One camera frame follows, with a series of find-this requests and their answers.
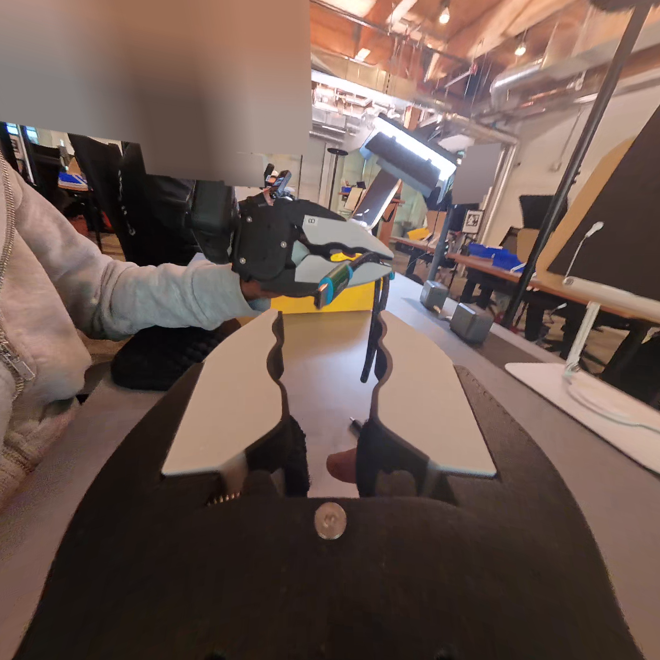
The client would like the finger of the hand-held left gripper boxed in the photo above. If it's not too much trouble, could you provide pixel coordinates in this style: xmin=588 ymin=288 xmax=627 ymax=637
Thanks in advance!
xmin=294 ymin=255 xmax=393 ymax=284
xmin=299 ymin=214 xmax=395 ymax=261

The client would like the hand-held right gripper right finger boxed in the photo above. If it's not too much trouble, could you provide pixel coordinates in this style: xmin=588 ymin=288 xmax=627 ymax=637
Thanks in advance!
xmin=368 ymin=311 xmax=497 ymax=480

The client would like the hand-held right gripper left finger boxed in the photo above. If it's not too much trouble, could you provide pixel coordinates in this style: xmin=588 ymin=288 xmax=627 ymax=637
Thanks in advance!
xmin=161 ymin=309 xmax=292 ymax=477

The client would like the black braided hdmi cable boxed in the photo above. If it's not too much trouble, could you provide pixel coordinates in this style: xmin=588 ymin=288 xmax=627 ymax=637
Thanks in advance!
xmin=315 ymin=252 xmax=397 ymax=383

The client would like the yellow plastic bin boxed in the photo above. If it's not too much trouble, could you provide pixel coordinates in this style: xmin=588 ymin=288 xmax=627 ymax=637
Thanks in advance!
xmin=271 ymin=252 xmax=377 ymax=314

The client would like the person's left forearm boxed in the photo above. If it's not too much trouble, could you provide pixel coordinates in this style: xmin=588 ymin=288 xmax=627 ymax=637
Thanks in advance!
xmin=85 ymin=258 xmax=259 ymax=338

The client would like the person's right hand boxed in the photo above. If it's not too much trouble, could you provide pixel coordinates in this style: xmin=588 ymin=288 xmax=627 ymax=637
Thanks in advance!
xmin=326 ymin=448 xmax=358 ymax=484

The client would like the black board on stand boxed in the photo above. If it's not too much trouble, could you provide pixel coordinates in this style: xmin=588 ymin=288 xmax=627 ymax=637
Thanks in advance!
xmin=356 ymin=170 xmax=403 ymax=228

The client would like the black floor lamp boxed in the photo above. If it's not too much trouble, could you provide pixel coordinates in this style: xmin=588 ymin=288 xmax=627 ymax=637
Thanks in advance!
xmin=327 ymin=147 xmax=349 ymax=209

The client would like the black light stand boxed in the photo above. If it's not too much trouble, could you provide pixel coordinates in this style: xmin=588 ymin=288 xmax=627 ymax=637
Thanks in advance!
xmin=427 ymin=203 xmax=454 ymax=282

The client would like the led light panel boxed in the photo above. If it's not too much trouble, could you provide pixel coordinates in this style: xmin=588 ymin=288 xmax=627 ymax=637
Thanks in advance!
xmin=359 ymin=116 xmax=460 ymax=204

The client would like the wooden workbench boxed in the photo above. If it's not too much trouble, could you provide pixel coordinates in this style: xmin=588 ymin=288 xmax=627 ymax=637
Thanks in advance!
xmin=392 ymin=234 xmax=660 ymax=331

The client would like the blue plastic bin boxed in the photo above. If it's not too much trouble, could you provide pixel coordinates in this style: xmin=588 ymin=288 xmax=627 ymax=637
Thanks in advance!
xmin=466 ymin=243 xmax=527 ymax=271

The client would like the white stand with clear rod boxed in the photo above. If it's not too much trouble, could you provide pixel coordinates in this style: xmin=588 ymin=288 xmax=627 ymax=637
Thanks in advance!
xmin=505 ymin=222 xmax=660 ymax=475

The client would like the black tripod stand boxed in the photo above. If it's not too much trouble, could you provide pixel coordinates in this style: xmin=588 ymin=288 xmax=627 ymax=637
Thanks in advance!
xmin=503 ymin=0 xmax=653 ymax=326

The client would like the silver ceiling duct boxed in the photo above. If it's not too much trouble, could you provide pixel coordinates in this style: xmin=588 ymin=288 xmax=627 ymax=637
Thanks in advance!
xmin=490 ymin=31 xmax=660 ymax=109

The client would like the black board with wooden frame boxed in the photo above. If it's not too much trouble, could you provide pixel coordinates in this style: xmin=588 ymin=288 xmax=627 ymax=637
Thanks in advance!
xmin=535 ymin=106 xmax=660 ymax=315

